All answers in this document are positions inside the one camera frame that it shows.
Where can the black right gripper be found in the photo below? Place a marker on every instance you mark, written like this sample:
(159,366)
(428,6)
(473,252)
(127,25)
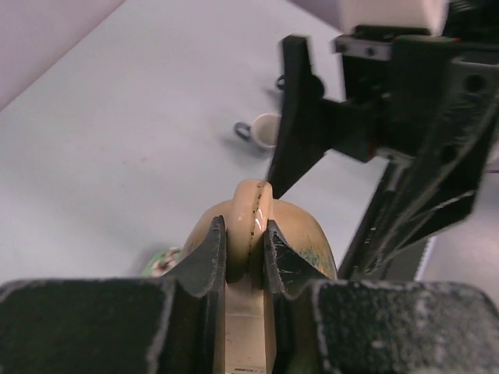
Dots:
(394,83)

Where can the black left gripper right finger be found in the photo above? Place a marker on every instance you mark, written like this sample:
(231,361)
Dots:
(317,325)

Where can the green floral tray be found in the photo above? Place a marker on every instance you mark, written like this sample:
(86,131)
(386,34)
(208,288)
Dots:
(162,262)

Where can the dark blue mug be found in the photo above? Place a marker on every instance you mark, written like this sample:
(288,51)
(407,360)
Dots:
(280,83)

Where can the light blue coffee mug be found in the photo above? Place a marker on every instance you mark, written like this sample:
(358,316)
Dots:
(262,133)

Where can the grey slotted cable duct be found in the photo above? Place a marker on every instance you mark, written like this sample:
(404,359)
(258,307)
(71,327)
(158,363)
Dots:
(425,257)

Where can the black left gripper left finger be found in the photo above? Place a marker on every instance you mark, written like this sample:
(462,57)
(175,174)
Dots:
(169,324)

